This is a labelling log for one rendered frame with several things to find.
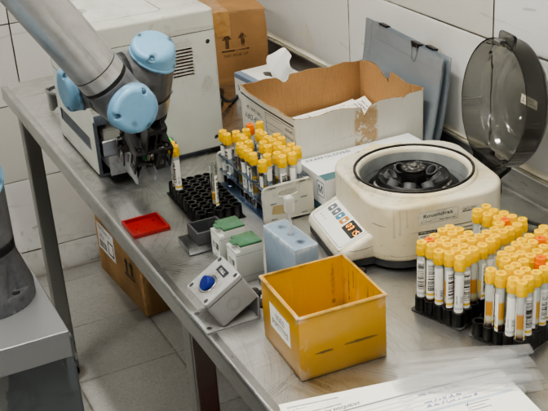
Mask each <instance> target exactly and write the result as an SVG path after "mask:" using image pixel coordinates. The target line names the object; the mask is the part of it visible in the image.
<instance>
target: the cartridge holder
mask: <svg viewBox="0 0 548 411"><path fill-rule="evenodd" d="M215 220H219V218H218V217H217V216H214V217H210V218H207V219H201V220H197V221H194V222H191V223H187V228H188V234H187V235H183V236H178V239H179V243H180V245H181V246H182V247H183V248H184V249H185V250H186V252H187V253H188V254H189V255H194V254H198V253H201V252H205V251H207V250H212V242H211V234H210V228H213V224H214V221H215Z"/></svg>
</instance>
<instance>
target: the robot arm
mask: <svg viewBox="0 0 548 411"><path fill-rule="evenodd" d="M0 3H1V4H2V5H3V6H4V7H5V8H6V9H7V10H8V11H9V12H10V13H11V14H12V15H13V16H14V17H15V19H16V20H17V21H18V22H19V23H20V24H21V25H22V26H23V27H24V29H25V30H26V31H27V32H28V33H29V34H30V35H31V36H32V38H33V39H34V40H35V41H36V42H37V43H38V44H39V45H40V47H41V48H42V49H43V50H44V51H45V52H46V53H47V54H48V55H49V56H50V57H51V58H52V59H53V60H54V61H55V62H56V64H57V65H58V66H59V67H60V69H59V70H58V72H57V74H56V82H57V87H58V91H59V94H60V98H61V100H62V102H63V104H64V106H65V107H66V109H67V110H69V111H70V112H76V111H80V110H83V111H85V110H87V109H88V108H91V109H93V110H94V111H95V112H97V113H98V114H99V115H100V116H102V117H103V118H105V119H106V120H107V121H109V122H110V124H111V125H112V126H113V127H115V128H116V129H119V131H120V133H119V135H120V136H118V137H116V143H115V146H114V149H115V152H116V154H117V157H118V158H119V159H120V160H121V162H122V164H123V166H124V168H125V169H126V171H127V173H128V174H129V176H131V177H132V178H133V180H134V181H135V183H136V184H139V180H138V179H140V178H141V177H142V176H143V175H144V174H145V173H146V172H148V173H149V174H150V175H151V176H152V177H153V179H155V180H156V179H157V169H158V168H162V167H165V166H166V161H167V162H168V164H169V166H171V162H172V156H173V150H174V147H173V145H172V143H171V142H170V139H169V137H168V135H167V126H166V124H165V120H166V118H167V113H168V111H169V107H170V95H171V94H173V90H172V83H173V76H174V70H175V66H176V63H175V58H176V53H175V45H174V42H173V41H172V40H171V39H170V38H169V37H168V36H167V35H165V34H164V33H161V32H158V31H154V30H147V31H143V32H141V33H138V34H137V35H136V36H135V37H133V39H132V40H131V43H130V46H129V50H126V51H120V52H118V53H114V51H113V50H112V49H111V48H110V47H109V45H108V44H107V43H106V42H105V40H104V39H103V38H102V37H101V36H100V35H99V34H98V33H97V32H96V31H95V29H94V28H93V27H92V26H91V24H90V23H89V22H88V21H87V20H86V18H85V17H84V16H83V15H82V13H81V12H80V11H79V10H78V9H77V8H76V7H75V6H74V5H73V3H72V2H71V1H70V0H0ZM168 150H170V157H169V156H168ZM35 294H36V287H35V283H34V279H33V274H32V272H31V271H30V270H29V268H28V266H27V264H26V263H25V261H24V260H23V258H22V256H21V254H20V252H19V251H18V249H17V248H16V246H15V240H14V235H13V231H12V226H11V218H10V213H9V209H8V204H7V196H6V192H5V188H4V175H3V171H2V167H1V166H0V320H2V319H5V318H7V317H9V316H12V315H14V314H16V313H17V312H20V311H21V310H23V309H24V308H25V307H27V306H28V305H29V304H30V303H31V302H32V301H33V299H34V297H35Z"/></svg>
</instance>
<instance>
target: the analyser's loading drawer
mask: <svg viewBox="0 0 548 411"><path fill-rule="evenodd" d="M115 143H116V139H110V140H107V141H103V142H102V147H103V148H101V147H100V146H99V149H100V155H101V159H102V160H103V161H104V163H105V164H106V165H107V166H108V167H109V168H110V172H111V176H113V175H119V174H122V173H126V172H127V171H126V169H125V168H124V166H123V164H122V162H121V160H120V159H119V158H118V157H117V154H116V152H115V149H114V146H115Z"/></svg>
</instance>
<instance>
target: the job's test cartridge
mask: <svg viewBox="0 0 548 411"><path fill-rule="evenodd" d="M97 130H98V136H99V145H100V147H101V148H103V147H102V142H103V141H107V140H110V139H116V137H118V136H120V135H119V133H120V131H119V129H116V128H115V127H113V126H112V125H111V124H106V125H101V126H97Z"/></svg>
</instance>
